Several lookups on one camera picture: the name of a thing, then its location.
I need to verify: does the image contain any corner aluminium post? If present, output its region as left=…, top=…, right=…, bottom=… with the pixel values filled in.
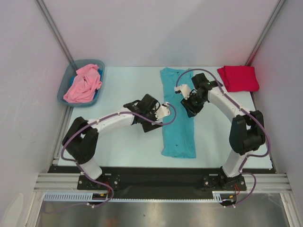
left=35, top=0, right=74, bottom=63
left=245, top=0, right=287, bottom=66

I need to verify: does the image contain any left slotted cable duct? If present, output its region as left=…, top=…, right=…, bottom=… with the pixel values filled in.
left=44, top=192, right=108, bottom=202

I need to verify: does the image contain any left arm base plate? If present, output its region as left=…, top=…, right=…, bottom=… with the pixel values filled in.
left=77, top=167, right=121, bottom=191

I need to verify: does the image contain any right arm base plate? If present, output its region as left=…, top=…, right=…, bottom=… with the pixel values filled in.
left=202, top=173, right=247, bottom=191

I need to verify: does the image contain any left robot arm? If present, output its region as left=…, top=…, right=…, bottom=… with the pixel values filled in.
left=62, top=94, right=171, bottom=189

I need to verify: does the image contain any folded red t shirt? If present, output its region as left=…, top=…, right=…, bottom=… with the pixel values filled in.
left=217, top=66, right=259, bottom=92

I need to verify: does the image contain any turquoise t shirt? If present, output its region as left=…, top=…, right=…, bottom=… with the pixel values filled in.
left=160, top=68, right=196, bottom=158

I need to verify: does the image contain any pink t shirt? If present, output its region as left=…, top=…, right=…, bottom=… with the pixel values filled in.
left=63, top=64, right=102, bottom=103

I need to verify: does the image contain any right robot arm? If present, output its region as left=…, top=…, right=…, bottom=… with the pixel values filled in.
left=174, top=70, right=266, bottom=190

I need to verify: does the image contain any blue plastic basket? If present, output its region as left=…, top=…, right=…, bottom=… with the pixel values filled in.
left=57, top=59, right=105, bottom=108

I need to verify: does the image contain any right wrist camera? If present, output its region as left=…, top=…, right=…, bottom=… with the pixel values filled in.
left=174, top=84, right=192, bottom=100

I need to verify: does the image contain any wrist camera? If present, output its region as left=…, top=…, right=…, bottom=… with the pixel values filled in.
left=174, top=84, right=192, bottom=100
left=155, top=102, right=171, bottom=120

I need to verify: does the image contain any right corner aluminium post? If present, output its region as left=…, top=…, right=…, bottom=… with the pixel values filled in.
left=245, top=0, right=287, bottom=66

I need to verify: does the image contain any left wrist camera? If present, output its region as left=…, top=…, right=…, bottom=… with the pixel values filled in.
left=155, top=102, right=171, bottom=120

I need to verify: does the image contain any left corner aluminium post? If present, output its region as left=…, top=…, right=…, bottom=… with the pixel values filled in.
left=35, top=0, right=74, bottom=63

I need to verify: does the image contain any aluminium front rail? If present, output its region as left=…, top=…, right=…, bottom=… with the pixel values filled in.
left=34, top=173, right=292, bottom=193

